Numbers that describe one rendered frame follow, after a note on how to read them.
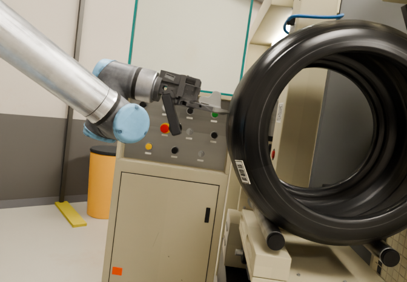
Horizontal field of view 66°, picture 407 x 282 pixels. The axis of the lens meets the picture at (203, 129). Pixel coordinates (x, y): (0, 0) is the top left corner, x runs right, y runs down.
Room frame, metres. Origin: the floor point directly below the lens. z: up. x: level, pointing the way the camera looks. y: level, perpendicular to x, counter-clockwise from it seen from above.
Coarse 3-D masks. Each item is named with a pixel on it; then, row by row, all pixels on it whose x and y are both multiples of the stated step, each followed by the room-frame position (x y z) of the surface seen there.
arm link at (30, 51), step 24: (0, 0) 0.56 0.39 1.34; (0, 24) 0.55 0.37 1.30; (24, 24) 0.58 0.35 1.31; (0, 48) 0.56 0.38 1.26; (24, 48) 0.57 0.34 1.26; (48, 48) 0.60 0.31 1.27; (24, 72) 0.60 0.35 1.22; (48, 72) 0.60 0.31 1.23; (72, 72) 0.62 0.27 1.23; (72, 96) 0.63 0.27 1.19; (96, 96) 0.65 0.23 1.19; (120, 96) 0.70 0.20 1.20; (96, 120) 0.67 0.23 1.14; (120, 120) 0.67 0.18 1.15; (144, 120) 0.71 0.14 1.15
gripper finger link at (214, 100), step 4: (216, 92) 0.84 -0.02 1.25; (200, 96) 0.84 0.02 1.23; (204, 96) 0.84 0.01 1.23; (208, 96) 0.84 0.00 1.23; (212, 96) 0.84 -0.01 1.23; (216, 96) 0.84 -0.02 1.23; (220, 96) 0.84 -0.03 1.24; (200, 100) 0.84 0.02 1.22; (204, 100) 0.84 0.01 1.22; (208, 100) 0.84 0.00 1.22; (212, 100) 0.84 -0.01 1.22; (216, 100) 0.84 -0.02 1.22; (220, 100) 0.84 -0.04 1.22; (204, 104) 0.83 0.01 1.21; (212, 104) 0.84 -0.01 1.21; (216, 104) 0.84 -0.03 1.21; (220, 104) 0.84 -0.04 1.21; (216, 108) 0.83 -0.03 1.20; (220, 108) 0.83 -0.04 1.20; (212, 112) 0.83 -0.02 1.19; (216, 112) 0.83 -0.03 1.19; (220, 112) 0.84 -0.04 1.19; (224, 112) 0.84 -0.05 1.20; (228, 112) 0.85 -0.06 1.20
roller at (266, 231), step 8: (256, 208) 0.95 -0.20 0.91; (256, 216) 0.92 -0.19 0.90; (264, 216) 0.86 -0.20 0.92; (264, 224) 0.81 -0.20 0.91; (272, 224) 0.80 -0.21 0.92; (264, 232) 0.78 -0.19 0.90; (272, 232) 0.75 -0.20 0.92; (280, 232) 0.75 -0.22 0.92; (272, 240) 0.74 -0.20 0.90; (280, 240) 0.74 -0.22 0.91; (272, 248) 0.74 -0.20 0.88; (280, 248) 0.74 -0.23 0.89
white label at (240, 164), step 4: (236, 160) 0.76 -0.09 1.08; (240, 160) 0.74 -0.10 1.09; (236, 164) 0.77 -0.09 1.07; (240, 164) 0.75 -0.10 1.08; (240, 168) 0.75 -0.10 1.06; (244, 168) 0.74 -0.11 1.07; (240, 172) 0.76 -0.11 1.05; (244, 172) 0.74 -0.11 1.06; (240, 176) 0.77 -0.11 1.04; (244, 176) 0.75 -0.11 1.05; (244, 180) 0.76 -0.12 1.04; (248, 180) 0.74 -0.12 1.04
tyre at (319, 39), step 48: (288, 48) 0.75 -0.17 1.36; (336, 48) 0.73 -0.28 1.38; (384, 48) 0.73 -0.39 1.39; (240, 96) 0.77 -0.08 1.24; (384, 96) 1.00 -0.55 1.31; (240, 144) 0.76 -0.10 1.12; (384, 144) 1.00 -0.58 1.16; (288, 192) 0.73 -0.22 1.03; (336, 192) 1.00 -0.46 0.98; (384, 192) 0.94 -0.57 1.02; (336, 240) 0.75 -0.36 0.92
